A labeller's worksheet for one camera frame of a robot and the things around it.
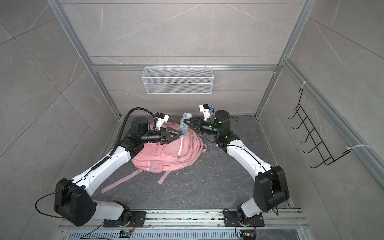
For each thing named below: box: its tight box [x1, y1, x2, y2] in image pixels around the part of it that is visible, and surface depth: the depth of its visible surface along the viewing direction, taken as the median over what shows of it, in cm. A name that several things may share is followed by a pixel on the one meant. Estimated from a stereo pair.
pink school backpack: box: [101, 122, 208, 193], surface depth 88 cm
